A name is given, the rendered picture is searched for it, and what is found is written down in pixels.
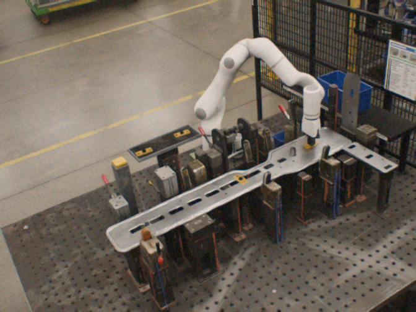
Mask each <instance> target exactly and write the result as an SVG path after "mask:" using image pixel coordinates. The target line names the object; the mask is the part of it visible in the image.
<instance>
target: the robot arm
mask: <svg viewBox="0 0 416 312"><path fill-rule="evenodd" d="M253 56H255V57H257V58H261V59H263V60H264V61H265V63H266V64H267V65H268V66H269V67H270V68H271V69H272V70H273V71H274V72H275V73H276V74H277V76H278V77H279V78H280V79H281V80H282V81H283V82H284V83H285V84H286V85H287V86H293V85H300V86H302V87H303V88H304V89H303V119H302V127H301V129H302V131H303V132H305V133H306V137H307V144H309V143H310V146H312V145H315V143H316V139H319V138H320V136H319V135H320V132H321V126H320V120H319V116H320V104H321V100H322V99H323V97H324V94H325V93H324V89H323V88H322V87H321V85H320V84H319V83H318V82H317V81H316V79H315V78H313V77H312V76H310V75H309V74H305V73H302V72H298V71H297V70H296V69H295V68H294V67H293V66H292V64H291V63H290V62H289V61H288V59H287V58H286V57H285V56H284V55H283V54H282V53H281V52H280V51H279V49H278V48H277V47H276V46H275V45H274V44H273V42H271V41H270V40H268V39H267V38H255V39H249V38H247V39H244V40H242V41H239V42H238V43H237V44H236V45H234V46H233V47H232V48H231V49H229V50H228V51H227V52H226V53H225V54H224V56H223V58H222V59H221V61H220V67H219V71H218V73H217V74H216V76H215V78H214V80H213V81H212V83H211V84H210V86H209V87H208V89H207V90H206V91H205V92H204V94H203V95H202V97H201V98H200V99H199V100H198V101H197V103H196V105H195V107H194V113H195V115H196V116H197V118H199V119H201V120H202V123H201V127H202V129H203V130H204V132H205V133H206V136H207V138H208V140H209V141H210V143H212V134H211V131H212V129H214V128H217V129H218V130H219V129H221V122H222V118H223V114H224V111H225V97H224V96H225V94H226V93H227V91H228V90H229V88H230V86H231V85H232V83H233V81H234V80H235V76H236V72H237V70H238V69H239V68H240V66H241V65H242V64H243V63H244V62H245V61H246V60H247V59H248V58H251V57H253ZM208 145H209V144H208V142H207V141H206V139H205V137H204V136H202V149H203V150H204V151H205V150H208V149H210V147H209V146H208Z"/></svg>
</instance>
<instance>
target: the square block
mask: <svg viewBox="0 0 416 312"><path fill-rule="evenodd" d="M376 130H377V129H376V128H374V127H373V126H370V125H369V124H364V125H363V126H360V127H359V128H357V131H356V142H357V143H359V144H361V145H362V146H364V147H366V148H368V149H370V150H372V151H374V150H375V139H376V134H377V133H376ZM371 157H373V155H368V156H366V158H367V159H369V158H371ZM371 175H372V167H369V166H368V165H366V164H364V171H363V184H362V187H364V186H366V185H368V184H370V183H371V182H372V180H370V179H371Z"/></svg>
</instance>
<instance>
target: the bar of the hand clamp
mask: <svg viewBox="0 0 416 312"><path fill-rule="evenodd" d="M287 102H288V112H289V118H290V125H292V126H293V122H294V124H295V125H296V127H295V128H296V129H298V123H297V112H296V106H297V105H298V102H296V101H295V100H294V99H291V100H289V101H287ZM293 131H294V126H293Z"/></svg>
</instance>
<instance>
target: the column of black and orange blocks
mask: <svg viewBox="0 0 416 312"><path fill-rule="evenodd" d="M328 94H329V98H328V104H327V107H328V114H327V119H328V122H327V128H329V129H332V130H333V131H336V118H337V94H338V86H337V85H335V84H331V85H329V92H328Z"/></svg>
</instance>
